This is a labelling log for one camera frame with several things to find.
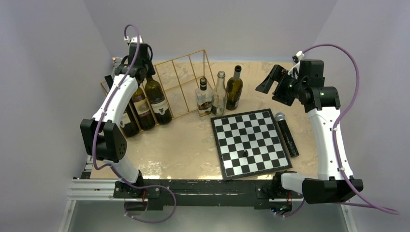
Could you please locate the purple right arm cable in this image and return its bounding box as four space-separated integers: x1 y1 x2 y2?
301 43 399 215

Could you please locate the dark green wine bottle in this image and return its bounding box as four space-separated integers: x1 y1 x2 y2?
132 87 156 131

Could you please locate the clear empty glass bottle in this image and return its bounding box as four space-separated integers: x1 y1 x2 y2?
211 71 227 116

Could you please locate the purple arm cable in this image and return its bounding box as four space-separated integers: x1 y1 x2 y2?
92 24 145 189
301 43 399 215

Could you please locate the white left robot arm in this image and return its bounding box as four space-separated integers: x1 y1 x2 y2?
80 42 154 198

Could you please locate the green bottle white label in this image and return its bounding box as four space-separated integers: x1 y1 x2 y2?
120 104 140 138

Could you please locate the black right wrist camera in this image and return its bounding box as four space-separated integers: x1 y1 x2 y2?
299 59 325 87

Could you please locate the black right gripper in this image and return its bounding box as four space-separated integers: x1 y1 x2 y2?
256 64 306 106

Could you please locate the black white chessboard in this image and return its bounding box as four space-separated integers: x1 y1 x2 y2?
210 109 293 181

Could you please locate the dark green bottle silver neck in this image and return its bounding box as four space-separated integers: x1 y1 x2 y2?
226 65 243 110

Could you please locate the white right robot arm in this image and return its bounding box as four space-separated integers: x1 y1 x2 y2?
256 64 364 204

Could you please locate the gold wire wine rack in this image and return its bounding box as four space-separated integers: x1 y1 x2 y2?
100 49 216 139

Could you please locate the clear liquor bottle black cap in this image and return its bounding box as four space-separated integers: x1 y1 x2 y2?
195 77 212 120

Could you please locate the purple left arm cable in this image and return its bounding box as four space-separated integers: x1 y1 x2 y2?
92 24 145 189

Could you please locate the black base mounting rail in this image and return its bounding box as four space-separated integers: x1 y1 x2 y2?
113 179 302 210

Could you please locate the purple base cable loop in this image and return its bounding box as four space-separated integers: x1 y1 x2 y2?
123 185 178 224

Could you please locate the black glitter microphone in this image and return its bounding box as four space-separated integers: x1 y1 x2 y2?
275 112 299 158

